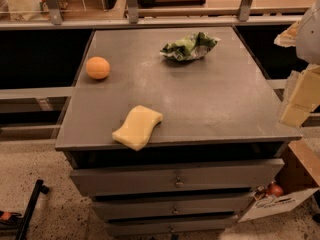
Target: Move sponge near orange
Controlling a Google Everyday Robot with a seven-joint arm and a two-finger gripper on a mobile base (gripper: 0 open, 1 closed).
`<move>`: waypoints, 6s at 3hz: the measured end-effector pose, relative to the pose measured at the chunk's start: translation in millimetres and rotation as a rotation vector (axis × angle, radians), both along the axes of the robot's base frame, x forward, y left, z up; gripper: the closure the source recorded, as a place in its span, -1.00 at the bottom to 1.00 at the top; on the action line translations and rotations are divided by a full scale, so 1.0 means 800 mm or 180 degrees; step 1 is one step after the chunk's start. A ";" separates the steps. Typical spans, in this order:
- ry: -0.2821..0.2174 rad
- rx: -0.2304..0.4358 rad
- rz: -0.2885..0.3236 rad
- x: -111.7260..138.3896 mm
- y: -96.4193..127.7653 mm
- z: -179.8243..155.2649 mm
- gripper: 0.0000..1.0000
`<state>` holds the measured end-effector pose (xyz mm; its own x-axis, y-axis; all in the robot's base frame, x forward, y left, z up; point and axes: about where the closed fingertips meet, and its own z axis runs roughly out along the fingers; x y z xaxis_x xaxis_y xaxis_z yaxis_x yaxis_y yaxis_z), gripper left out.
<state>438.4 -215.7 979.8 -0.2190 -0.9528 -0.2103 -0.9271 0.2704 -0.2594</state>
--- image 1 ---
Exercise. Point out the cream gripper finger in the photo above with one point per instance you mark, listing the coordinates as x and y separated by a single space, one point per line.
288 37
301 96

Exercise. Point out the yellow sponge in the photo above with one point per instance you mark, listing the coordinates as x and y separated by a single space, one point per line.
137 128

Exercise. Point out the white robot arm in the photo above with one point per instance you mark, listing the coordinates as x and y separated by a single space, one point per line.
304 35

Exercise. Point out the cardboard box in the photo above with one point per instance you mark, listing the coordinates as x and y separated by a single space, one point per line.
299 178

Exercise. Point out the grey drawer cabinet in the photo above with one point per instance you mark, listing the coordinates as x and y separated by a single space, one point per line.
220 134

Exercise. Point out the green crumpled chip bag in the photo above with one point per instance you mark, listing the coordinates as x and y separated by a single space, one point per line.
189 48

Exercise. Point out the red onion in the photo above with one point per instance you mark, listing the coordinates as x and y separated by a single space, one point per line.
275 189

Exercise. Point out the top drawer knob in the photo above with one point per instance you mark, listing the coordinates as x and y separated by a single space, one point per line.
178 183

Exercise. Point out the drawer knob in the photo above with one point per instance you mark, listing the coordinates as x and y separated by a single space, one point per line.
178 183
175 211

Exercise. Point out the middle drawer knob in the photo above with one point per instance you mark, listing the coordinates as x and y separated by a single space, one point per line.
175 211

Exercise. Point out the orange fruit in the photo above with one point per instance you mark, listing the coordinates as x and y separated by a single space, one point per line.
97 68

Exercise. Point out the black metal stand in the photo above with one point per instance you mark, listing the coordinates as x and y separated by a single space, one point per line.
13 223

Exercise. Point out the metal railing frame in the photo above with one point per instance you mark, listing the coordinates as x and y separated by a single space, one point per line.
80 14

